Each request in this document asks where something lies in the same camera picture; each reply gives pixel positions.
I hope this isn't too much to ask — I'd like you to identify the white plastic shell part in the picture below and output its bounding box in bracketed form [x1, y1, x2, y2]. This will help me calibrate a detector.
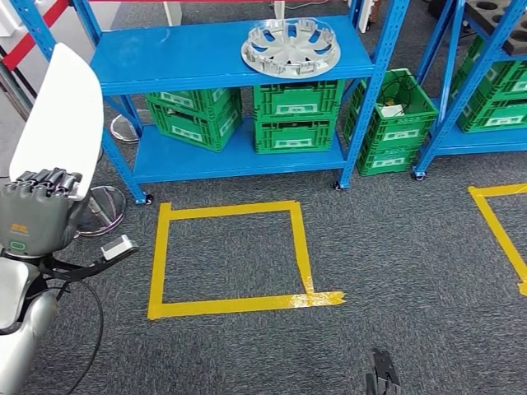
[9, 42, 105, 202]

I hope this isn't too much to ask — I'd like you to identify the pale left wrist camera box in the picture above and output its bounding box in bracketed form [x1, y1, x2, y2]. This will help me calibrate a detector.
[100, 234, 139, 263]

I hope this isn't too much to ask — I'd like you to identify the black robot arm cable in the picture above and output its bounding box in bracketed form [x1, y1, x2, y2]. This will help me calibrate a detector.
[49, 276, 104, 395]

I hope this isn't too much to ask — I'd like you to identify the white table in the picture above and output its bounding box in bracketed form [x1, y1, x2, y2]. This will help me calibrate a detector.
[163, 0, 287, 27]
[356, 0, 374, 34]

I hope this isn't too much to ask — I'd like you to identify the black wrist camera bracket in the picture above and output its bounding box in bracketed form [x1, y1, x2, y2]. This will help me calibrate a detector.
[37, 248, 139, 283]

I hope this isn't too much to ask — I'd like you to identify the yellow floor tape square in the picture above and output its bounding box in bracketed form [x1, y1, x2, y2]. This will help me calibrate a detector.
[147, 200, 347, 322]

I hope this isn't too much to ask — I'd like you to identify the dark foam tray with holes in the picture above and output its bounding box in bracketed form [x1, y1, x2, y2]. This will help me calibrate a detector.
[465, 0, 527, 57]

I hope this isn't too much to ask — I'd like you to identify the silver wheel hubcap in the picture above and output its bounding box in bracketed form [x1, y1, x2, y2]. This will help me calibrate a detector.
[241, 17, 342, 80]

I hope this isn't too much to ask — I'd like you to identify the blue metal shelf rack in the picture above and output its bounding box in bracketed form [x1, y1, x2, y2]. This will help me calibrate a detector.
[10, 0, 413, 206]
[413, 0, 527, 181]

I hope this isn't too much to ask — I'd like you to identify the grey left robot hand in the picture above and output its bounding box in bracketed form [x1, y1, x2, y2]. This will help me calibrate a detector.
[0, 167, 91, 259]

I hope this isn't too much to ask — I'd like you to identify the green plastic crate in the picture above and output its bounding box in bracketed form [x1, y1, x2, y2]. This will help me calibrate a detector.
[344, 67, 440, 144]
[451, 35, 527, 102]
[251, 80, 345, 119]
[147, 98, 244, 153]
[254, 115, 343, 155]
[146, 86, 243, 122]
[356, 136, 421, 177]
[457, 90, 527, 135]

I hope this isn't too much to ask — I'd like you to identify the small white box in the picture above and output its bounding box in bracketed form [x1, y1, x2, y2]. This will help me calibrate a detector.
[379, 102, 405, 119]

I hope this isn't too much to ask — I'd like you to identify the red barrier belt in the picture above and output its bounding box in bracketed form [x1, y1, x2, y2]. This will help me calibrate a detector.
[2, 0, 70, 72]

